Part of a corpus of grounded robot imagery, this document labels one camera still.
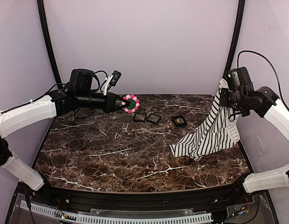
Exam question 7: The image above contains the pink flower brooch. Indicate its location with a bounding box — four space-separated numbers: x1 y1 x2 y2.
123 94 140 114

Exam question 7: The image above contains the round yellow grey brooch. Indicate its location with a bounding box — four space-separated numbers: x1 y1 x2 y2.
177 118 184 124

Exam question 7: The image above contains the black white striped garment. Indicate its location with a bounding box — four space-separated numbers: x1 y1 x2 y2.
169 79 240 161

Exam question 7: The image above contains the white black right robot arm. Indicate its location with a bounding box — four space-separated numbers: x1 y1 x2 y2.
220 67 289 194

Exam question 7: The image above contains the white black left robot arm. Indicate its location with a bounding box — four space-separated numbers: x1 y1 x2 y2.
0 69 130 191

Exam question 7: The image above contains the black display box left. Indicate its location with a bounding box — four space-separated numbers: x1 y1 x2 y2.
133 112 147 123

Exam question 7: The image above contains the black display box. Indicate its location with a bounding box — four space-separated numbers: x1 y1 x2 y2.
133 112 147 123
172 115 187 127
146 113 161 124

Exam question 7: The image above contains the black display box middle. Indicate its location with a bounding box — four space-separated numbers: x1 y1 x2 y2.
146 113 161 124

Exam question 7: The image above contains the black display box right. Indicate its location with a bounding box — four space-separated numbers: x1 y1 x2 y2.
172 115 187 127

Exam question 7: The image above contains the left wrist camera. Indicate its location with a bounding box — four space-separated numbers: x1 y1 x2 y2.
100 70 122 95

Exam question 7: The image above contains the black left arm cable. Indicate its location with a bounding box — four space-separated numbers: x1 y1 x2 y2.
30 70 108 105

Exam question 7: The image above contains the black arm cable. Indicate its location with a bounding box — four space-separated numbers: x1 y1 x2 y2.
30 70 108 105
237 50 289 115

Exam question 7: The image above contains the white slotted cable duct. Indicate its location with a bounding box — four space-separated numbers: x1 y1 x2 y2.
31 203 213 224

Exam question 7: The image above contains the black left frame post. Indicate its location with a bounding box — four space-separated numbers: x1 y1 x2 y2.
36 0 62 88

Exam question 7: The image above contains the black frame post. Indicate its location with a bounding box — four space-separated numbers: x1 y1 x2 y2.
36 0 62 88
224 0 246 72

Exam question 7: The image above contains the black front frame rail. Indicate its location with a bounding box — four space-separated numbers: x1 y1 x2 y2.
52 186 246 211

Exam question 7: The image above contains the black right frame post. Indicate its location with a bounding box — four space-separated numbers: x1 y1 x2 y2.
224 0 246 72

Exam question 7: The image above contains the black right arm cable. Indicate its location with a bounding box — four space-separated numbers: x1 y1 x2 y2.
237 50 289 115

